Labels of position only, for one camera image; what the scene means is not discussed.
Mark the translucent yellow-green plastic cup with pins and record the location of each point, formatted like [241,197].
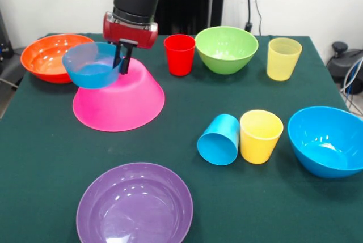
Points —
[282,64]

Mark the red plastic cup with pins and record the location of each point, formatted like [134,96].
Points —
[180,59]

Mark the large light blue bowl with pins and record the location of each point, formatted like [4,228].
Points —
[326,146]

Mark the orange plastic bowl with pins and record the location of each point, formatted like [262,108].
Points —
[42,56]

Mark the yellow plastic cup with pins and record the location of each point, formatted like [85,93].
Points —
[258,146]

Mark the small dark blue bowl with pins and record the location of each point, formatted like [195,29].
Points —
[90,77]

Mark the green plastic bowl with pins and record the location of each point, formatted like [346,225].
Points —
[227,61]

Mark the purple plastic bowl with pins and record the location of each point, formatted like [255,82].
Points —
[133,212]

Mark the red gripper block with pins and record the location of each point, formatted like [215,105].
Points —
[127,34]

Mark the pink plastic bowl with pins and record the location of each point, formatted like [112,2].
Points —
[122,107]

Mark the blue plastic cup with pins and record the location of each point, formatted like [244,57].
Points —
[217,146]

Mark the dark green table cloth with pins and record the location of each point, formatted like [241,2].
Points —
[184,98]

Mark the black floor device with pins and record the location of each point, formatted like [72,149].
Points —
[11,64]
[340,64]

